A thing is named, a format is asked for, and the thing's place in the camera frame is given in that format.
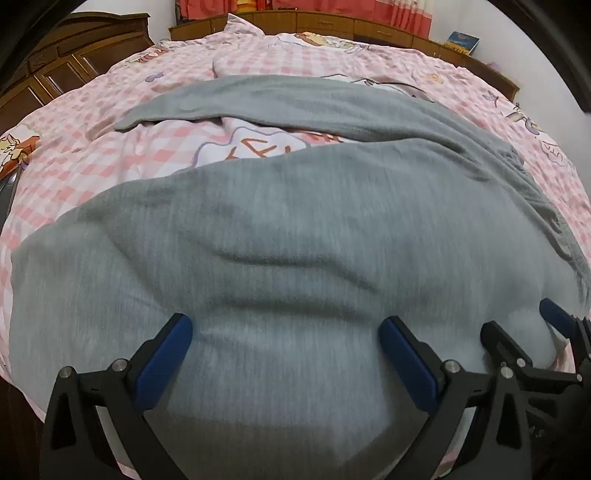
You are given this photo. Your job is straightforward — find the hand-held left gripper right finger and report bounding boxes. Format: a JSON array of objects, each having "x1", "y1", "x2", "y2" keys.
[{"x1": 378, "y1": 315, "x2": 536, "y2": 480}]

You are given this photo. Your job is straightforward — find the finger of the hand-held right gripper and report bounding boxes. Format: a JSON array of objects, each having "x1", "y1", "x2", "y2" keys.
[
  {"x1": 539, "y1": 298, "x2": 591, "y2": 363},
  {"x1": 480, "y1": 322, "x2": 583, "y2": 385}
]

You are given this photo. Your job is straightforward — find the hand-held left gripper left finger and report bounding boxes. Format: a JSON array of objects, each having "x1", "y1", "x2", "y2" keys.
[{"x1": 39, "y1": 313, "x2": 194, "y2": 480}]

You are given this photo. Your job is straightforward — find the grey pants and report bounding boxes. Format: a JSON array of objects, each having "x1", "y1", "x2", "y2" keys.
[{"x1": 9, "y1": 74, "x2": 591, "y2": 480}]

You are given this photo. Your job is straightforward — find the pink checked printed blanket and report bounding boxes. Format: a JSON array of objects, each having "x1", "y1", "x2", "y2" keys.
[{"x1": 0, "y1": 14, "x2": 591, "y2": 480}]

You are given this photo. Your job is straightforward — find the dark grey object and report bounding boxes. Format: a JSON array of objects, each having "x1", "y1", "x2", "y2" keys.
[{"x1": 0, "y1": 171, "x2": 21, "y2": 222}]

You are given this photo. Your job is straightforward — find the blue book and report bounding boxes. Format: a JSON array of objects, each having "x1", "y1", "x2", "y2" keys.
[{"x1": 445, "y1": 31, "x2": 481, "y2": 56}]

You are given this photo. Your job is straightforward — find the wooden wardrobe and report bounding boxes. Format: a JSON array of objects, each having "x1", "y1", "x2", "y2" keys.
[{"x1": 0, "y1": 11, "x2": 155, "y2": 134}]

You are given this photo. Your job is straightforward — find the red and white curtain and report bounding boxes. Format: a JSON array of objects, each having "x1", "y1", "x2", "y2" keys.
[{"x1": 175, "y1": 0, "x2": 435, "y2": 40}]

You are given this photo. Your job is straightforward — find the wooden headboard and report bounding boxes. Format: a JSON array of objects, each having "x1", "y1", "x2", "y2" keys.
[{"x1": 168, "y1": 10, "x2": 520, "y2": 100}]

